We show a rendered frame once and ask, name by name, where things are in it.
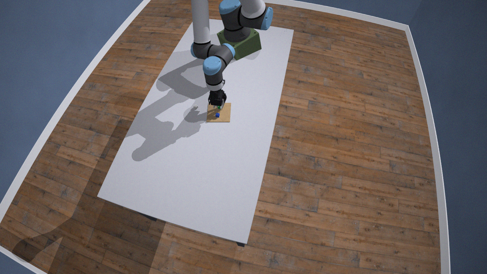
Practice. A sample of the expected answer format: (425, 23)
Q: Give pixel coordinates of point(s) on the tan mat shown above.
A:
(225, 113)

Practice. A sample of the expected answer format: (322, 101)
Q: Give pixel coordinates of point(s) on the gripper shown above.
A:
(217, 99)

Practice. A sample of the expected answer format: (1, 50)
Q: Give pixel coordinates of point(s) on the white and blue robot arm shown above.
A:
(238, 16)

